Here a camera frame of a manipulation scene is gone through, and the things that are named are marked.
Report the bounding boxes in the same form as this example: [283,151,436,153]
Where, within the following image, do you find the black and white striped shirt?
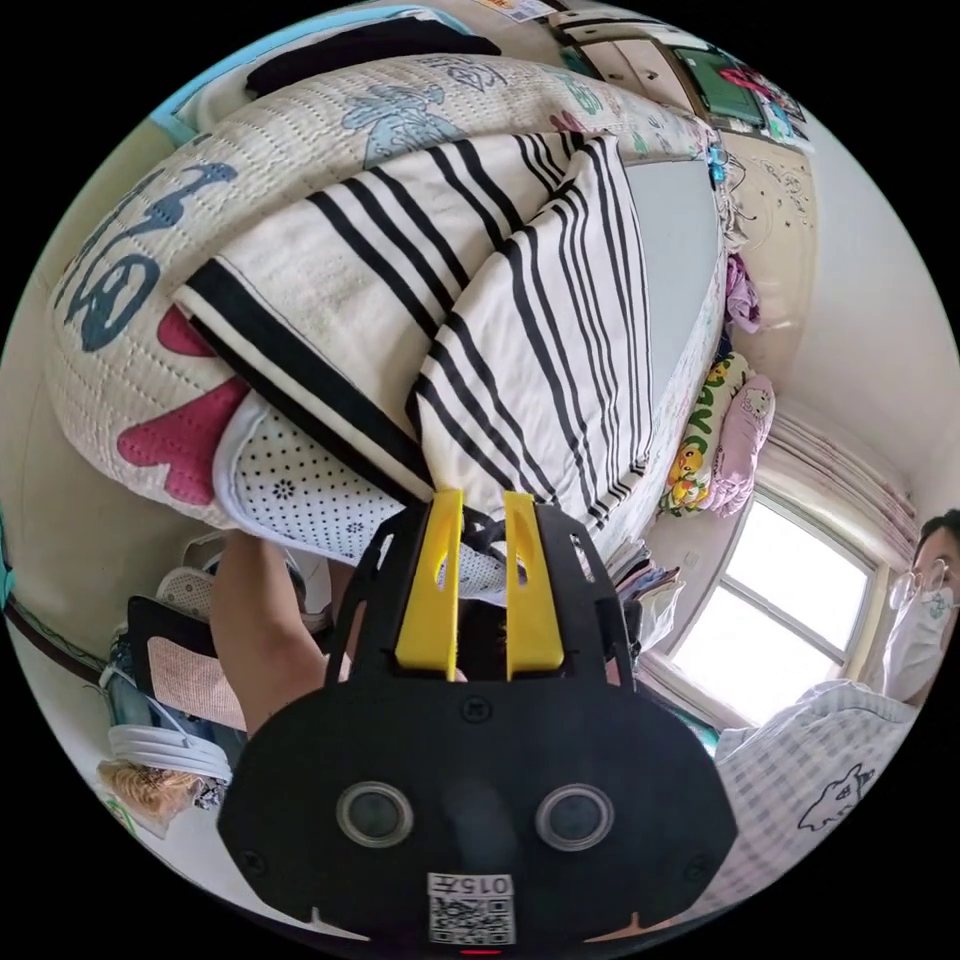
[173,130,655,535]

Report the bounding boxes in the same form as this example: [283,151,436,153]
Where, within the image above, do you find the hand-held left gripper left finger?
[395,490,462,682]

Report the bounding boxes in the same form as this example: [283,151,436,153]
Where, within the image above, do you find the person's body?
[208,395,960,943]

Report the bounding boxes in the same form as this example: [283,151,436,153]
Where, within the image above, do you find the yellow green printed pillow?
[658,352,751,519]

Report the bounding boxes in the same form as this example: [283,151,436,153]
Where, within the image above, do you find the window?
[659,487,894,733]

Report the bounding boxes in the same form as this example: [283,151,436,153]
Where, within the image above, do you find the black bag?
[125,594,250,735]

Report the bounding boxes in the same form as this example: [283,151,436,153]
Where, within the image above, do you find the pink striped curtain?
[764,408,920,541]

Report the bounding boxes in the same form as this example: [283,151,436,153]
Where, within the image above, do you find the wooden cupboard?
[545,5,817,155]

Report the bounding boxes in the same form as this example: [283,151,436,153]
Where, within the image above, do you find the bed with printed quilt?
[44,55,735,553]

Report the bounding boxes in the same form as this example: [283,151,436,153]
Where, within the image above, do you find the purple clothes heap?
[722,251,765,337]

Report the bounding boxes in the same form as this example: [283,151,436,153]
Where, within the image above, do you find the black garment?
[245,14,504,99]

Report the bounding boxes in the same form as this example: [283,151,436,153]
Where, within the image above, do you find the pink printed pillow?
[708,373,778,519]

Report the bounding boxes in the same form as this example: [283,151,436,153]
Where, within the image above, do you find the grey flat board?
[623,155,727,421]

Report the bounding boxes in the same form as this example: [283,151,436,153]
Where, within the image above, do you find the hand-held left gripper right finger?
[503,490,565,682]

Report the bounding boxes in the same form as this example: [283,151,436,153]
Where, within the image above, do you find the white shoe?
[155,535,228,622]

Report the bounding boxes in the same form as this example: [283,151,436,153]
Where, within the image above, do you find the pile of clothes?
[605,541,690,655]

